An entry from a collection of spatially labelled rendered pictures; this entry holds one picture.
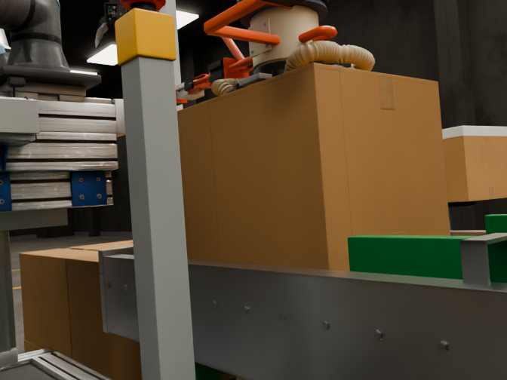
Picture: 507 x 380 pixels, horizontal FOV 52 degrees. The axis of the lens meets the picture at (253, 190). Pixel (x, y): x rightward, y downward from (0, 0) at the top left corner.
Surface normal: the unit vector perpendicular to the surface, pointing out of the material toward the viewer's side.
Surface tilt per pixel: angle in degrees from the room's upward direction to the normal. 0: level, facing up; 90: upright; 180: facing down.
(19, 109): 90
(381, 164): 90
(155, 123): 90
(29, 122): 90
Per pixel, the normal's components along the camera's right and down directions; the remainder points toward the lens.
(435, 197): 0.62, -0.06
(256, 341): -0.77, 0.04
